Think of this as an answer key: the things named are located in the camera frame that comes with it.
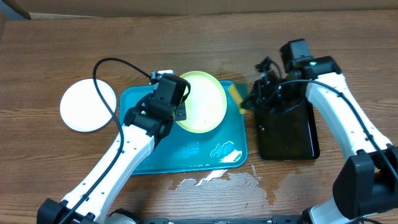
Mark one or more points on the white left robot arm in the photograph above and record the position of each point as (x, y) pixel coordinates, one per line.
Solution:
(144, 126)

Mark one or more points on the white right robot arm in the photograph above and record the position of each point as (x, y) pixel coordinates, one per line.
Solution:
(367, 183)

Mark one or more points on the pink-white plate with sauce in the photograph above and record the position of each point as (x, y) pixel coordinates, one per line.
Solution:
(82, 108)

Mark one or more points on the brown cardboard backdrop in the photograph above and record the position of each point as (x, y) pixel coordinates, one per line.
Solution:
(119, 8)

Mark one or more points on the yellow plate with sauce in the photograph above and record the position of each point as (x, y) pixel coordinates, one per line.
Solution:
(206, 103)

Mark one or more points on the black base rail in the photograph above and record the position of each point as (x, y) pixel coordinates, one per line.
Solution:
(121, 216)

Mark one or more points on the green yellow sponge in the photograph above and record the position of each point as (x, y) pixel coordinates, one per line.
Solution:
(239, 92)

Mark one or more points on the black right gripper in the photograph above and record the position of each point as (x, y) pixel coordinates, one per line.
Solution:
(259, 101)

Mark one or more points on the black water tray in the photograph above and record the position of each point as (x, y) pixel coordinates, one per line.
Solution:
(288, 136)

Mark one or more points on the teal plastic tray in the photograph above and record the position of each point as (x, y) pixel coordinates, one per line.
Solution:
(181, 151)

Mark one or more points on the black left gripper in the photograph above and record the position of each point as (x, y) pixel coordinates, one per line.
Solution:
(181, 113)

